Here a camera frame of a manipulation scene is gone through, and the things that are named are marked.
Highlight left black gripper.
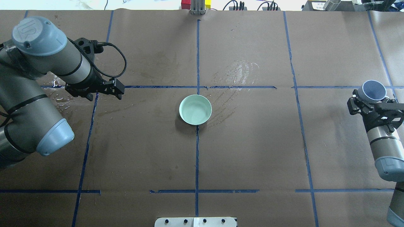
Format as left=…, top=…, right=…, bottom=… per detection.
left=65, top=71, right=125, bottom=100

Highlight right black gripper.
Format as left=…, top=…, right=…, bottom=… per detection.
left=347, top=90, right=404, bottom=133

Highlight light blue cup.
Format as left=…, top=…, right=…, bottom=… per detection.
left=357, top=80, right=387, bottom=103

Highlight mint green bowl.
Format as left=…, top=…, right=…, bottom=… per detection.
left=179, top=94, right=212, bottom=125

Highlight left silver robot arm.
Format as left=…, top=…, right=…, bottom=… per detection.
left=0, top=16, right=125, bottom=169

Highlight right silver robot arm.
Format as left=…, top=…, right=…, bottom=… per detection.
left=347, top=89, right=404, bottom=227

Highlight silver metal cylinder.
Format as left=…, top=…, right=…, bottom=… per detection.
left=323, top=0, right=341, bottom=11

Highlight red cube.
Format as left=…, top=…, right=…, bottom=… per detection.
left=181, top=0, right=191, bottom=10

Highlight yellow cube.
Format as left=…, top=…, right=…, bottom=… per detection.
left=205, top=0, right=212, bottom=9

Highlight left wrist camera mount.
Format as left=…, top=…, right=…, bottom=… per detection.
left=69, top=38, right=104, bottom=66

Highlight black camera cable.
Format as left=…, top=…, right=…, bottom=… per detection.
left=68, top=40, right=128, bottom=79

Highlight aluminium frame post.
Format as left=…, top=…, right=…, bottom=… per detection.
left=190, top=0, right=206, bottom=15

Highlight white pedestal column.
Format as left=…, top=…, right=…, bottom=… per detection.
left=154, top=217, right=238, bottom=227

